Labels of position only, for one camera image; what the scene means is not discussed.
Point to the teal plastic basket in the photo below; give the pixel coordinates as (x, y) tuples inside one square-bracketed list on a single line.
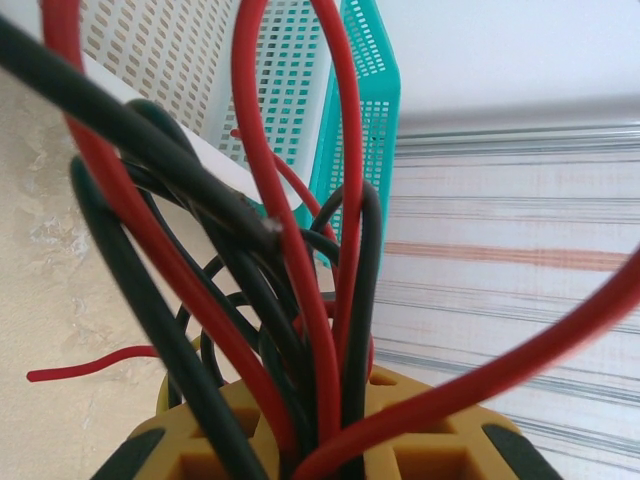
[(380, 75)]

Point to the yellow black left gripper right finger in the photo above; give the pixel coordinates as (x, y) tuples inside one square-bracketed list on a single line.
[(425, 460)]

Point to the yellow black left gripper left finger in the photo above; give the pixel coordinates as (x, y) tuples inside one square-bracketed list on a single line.
[(175, 440)]

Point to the white plastic basket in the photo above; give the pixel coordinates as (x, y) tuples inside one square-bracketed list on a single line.
[(165, 50)]

